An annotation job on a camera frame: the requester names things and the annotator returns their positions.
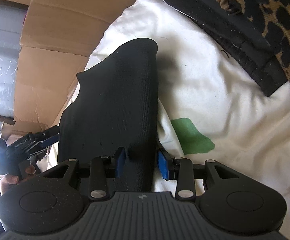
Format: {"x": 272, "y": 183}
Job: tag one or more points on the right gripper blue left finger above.
{"x": 103, "y": 168}

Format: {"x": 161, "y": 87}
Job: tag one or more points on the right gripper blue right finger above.
{"x": 179, "y": 169}

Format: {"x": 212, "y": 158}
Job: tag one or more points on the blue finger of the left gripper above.
{"x": 49, "y": 141}

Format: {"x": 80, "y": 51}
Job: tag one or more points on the black shorts with bear lining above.
{"x": 116, "y": 106}

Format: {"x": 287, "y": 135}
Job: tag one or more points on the person's left hand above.
{"x": 9, "y": 180}

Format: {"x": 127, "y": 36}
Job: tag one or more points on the brown cardboard sheet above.
{"x": 56, "y": 41}

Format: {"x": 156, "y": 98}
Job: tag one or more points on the grey plastic wrapped mattress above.
{"x": 11, "y": 21}

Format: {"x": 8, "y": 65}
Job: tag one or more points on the black folded garment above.
{"x": 237, "y": 36}

